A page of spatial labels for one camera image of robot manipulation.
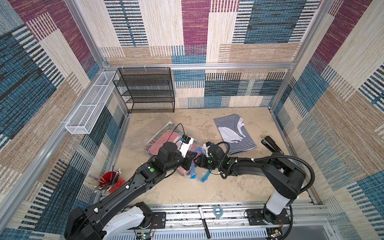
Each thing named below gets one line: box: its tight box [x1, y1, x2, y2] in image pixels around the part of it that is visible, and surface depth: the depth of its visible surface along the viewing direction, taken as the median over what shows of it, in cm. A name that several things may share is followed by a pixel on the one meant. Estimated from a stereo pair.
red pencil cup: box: [88, 164, 127, 193], surface depth 78 cm
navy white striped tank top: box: [214, 114, 257, 155], surface depth 107 cm
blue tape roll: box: [213, 206, 224, 218], surface depth 77 cm
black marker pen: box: [197, 205, 211, 239], surface depth 74 cm
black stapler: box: [261, 136, 285, 155], surface depth 98 cm
